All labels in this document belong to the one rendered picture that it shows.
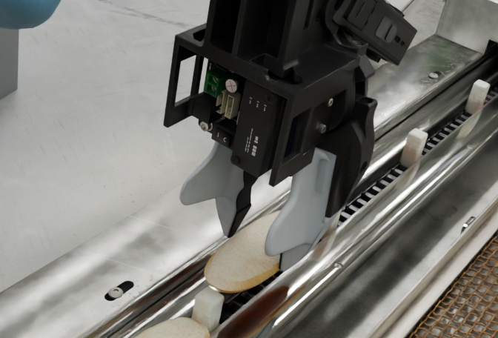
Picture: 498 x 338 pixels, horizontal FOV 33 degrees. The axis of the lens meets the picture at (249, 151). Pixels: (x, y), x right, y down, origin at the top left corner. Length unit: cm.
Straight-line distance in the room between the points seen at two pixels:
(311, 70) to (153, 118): 36
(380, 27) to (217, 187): 13
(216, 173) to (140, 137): 24
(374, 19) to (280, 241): 13
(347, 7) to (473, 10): 49
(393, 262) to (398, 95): 19
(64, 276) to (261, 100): 18
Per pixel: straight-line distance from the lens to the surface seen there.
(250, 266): 50
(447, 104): 81
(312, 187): 46
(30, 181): 65
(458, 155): 71
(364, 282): 61
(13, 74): 75
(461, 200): 73
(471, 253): 55
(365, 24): 44
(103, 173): 66
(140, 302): 49
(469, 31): 91
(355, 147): 44
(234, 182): 50
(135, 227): 54
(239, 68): 38
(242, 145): 40
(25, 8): 33
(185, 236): 54
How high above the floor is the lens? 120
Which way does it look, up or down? 32 degrees down
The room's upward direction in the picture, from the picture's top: 11 degrees clockwise
